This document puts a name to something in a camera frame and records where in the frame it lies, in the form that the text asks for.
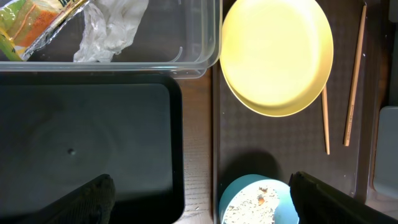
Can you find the clear plastic waste bin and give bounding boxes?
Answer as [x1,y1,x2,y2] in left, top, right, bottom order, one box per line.
[1,0,222,78]

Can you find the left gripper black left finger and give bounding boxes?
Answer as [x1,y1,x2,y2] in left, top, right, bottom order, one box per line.
[21,174,115,224]

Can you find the rice leftovers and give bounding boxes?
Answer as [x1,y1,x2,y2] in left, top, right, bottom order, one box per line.
[222,185,280,224]

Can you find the yellow plate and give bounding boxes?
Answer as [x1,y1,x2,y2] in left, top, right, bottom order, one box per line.
[220,0,333,117]

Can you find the grey dishwasher rack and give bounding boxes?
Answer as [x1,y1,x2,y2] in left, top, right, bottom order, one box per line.
[372,0,398,200]

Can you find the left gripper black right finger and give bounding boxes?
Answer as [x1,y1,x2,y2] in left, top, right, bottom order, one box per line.
[289,171,397,224]

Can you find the wooden chopstick outer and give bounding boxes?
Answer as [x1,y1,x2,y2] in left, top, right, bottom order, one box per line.
[343,4,367,146]

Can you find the white tissue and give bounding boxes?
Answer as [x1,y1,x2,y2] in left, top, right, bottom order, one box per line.
[73,0,149,62]

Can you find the dark brown serving tray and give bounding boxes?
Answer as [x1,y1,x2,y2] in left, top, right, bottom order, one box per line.
[213,0,386,207]

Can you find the wooden chopstick near plate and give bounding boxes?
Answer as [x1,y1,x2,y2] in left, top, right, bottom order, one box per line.
[322,86,330,155]

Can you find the blue bowl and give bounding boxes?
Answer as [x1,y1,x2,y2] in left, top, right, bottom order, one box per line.
[219,174,299,224]

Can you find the black waste tray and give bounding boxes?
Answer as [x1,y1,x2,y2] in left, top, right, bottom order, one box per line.
[1,73,185,223]

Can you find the green snack wrapper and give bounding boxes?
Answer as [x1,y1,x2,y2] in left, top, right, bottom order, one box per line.
[1,0,89,62]

